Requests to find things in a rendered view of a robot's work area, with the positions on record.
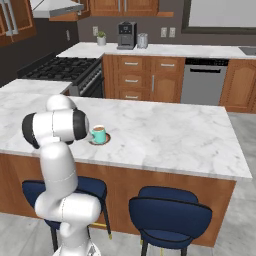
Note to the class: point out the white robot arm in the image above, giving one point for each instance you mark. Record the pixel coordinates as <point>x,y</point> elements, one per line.
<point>56,173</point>

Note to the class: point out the brown saucer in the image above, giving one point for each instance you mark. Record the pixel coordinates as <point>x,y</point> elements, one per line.
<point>107,138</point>

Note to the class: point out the teal cup of tea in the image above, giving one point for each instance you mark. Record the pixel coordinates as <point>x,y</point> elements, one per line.
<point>98,134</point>

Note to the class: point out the wooden base cupboards with drawers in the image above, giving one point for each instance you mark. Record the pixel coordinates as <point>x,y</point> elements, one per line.
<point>143,78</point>

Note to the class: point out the wooden kitchen island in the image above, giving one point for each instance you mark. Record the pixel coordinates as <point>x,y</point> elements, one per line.
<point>133,190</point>

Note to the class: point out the navy blue bar stool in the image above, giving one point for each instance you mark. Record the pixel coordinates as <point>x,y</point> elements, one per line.
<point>170,216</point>
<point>91,188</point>

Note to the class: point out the black gas range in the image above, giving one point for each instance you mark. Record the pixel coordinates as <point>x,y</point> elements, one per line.
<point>63,68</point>

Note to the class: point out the silver metal canister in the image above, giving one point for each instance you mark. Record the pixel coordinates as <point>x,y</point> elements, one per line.
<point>142,40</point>

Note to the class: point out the stainless steel dishwasher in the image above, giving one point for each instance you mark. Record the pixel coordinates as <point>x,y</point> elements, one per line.
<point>204,81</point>

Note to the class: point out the black coffee machine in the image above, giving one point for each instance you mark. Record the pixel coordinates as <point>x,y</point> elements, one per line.
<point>126,35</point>

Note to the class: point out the small potted plant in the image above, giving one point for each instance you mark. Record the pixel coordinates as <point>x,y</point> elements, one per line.
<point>101,38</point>

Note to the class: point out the wooden base cupboard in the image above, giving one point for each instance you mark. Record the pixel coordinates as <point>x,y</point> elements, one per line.
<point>239,85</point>

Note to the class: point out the silver range hood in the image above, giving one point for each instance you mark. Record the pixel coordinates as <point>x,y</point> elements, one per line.
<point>55,8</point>

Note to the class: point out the steel sink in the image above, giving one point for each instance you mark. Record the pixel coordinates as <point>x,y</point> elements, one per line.
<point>249,50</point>

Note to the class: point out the dark framed window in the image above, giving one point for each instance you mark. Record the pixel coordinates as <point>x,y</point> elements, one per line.
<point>221,15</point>

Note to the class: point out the white wall socket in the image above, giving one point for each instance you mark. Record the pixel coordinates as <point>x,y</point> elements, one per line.
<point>172,32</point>
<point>163,32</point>
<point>95,31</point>
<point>68,35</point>

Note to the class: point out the wooden wall cupboards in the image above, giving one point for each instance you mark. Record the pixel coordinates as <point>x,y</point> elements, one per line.
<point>133,7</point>

